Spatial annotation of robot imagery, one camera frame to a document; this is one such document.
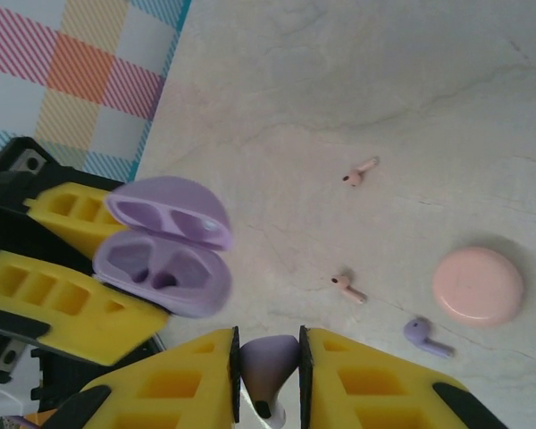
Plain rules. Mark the purple earbud charging case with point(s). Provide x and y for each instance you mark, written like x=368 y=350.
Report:
x=192 y=295

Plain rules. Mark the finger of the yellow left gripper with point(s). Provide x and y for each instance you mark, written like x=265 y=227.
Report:
x=85 y=223
x=94 y=326

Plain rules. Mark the pink earbud charging case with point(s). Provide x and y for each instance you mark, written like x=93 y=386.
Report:
x=478 y=286

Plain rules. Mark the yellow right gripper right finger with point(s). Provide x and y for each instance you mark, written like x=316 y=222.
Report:
x=330 y=402

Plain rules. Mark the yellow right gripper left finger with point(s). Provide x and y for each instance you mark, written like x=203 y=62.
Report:
x=205 y=402

